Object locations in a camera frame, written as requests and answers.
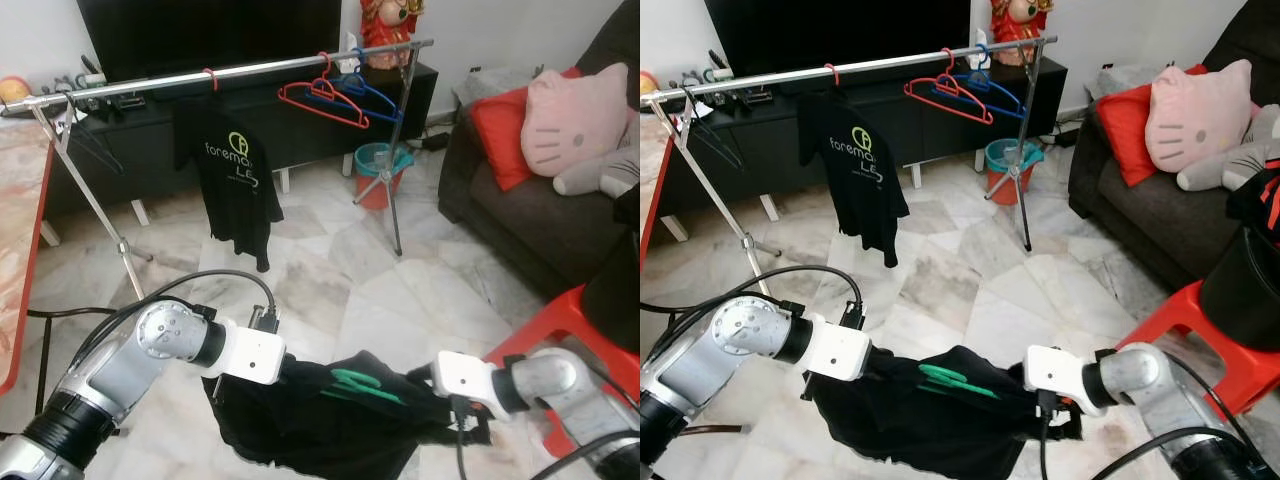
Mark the plain black shirt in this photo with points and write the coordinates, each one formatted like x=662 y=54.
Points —
x=930 y=430
x=330 y=440

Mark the dark grey sofa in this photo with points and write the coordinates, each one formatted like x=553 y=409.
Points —
x=530 y=230
x=1150 y=230

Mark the green plastic hanger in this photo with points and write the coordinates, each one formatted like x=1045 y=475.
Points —
x=940 y=375
x=350 y=378

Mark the red laughing Buddha statue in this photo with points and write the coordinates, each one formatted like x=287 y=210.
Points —
x=1015 y=28
x=385 y=30

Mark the black TV cabinet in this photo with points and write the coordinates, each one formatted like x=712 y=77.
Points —
x=940 y=145
x=310 y=150

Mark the orange bin with teal bag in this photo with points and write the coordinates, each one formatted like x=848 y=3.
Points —
x=378 y=185
x=1008 y=180

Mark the black power adapter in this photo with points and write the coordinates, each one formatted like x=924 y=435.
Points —
x=435 y=140
x=1063 y=135

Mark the red plastic hanger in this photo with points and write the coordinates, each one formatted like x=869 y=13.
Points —
x=835 y=78
x=213 y=82
x=322 y=111
x=945 y=106

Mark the black television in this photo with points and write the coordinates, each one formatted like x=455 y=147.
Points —
x=200 y=35
x=830 y=35

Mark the pink cat face pillow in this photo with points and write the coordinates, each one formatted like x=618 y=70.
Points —
x=575 y=125
x=1200 y=120

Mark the black red striped shirt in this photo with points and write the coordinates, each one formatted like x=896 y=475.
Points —
x=1250 y=195

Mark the red plastic stool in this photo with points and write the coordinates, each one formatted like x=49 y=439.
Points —
x=1180 y=320
x=560 y=320

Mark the silver clothes rack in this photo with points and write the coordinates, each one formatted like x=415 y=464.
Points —
x=150 y=83
x=760 y=82

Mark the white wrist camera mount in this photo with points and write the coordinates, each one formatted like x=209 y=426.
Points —
x=1055 y=378
x=250 y=355
x=465 y=380
x=838 y=348

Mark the orange ball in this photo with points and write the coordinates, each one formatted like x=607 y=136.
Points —
x=648 y=84
x=14 y=88

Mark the blue plastic hanger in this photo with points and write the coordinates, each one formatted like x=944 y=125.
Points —
x=985 y=68
x=358 y=72

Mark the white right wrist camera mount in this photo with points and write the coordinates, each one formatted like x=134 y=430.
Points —
x=1055 y=378
x=465 y=380

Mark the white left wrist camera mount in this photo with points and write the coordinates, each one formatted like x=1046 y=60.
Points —
x=250 y=355
x=838 y=348

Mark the grey marble side table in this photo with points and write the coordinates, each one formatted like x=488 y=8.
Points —
x=480 y=88
x=1110 y=82

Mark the dark navy hanger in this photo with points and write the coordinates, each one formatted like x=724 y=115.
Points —
x=105 y=152
x=725 y=148

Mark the red-edged marble table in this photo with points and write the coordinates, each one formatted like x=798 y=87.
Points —
x=18 y=230
x=650 y=190

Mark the red cushion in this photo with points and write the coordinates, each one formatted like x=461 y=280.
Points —
x=1125 y=135
x=500 y=140

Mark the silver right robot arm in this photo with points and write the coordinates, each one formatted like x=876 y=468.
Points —
x=1150 y=385
x=560 y=385

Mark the grey plush toy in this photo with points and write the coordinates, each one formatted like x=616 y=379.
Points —
x=1220 y=170
x=600 y=175

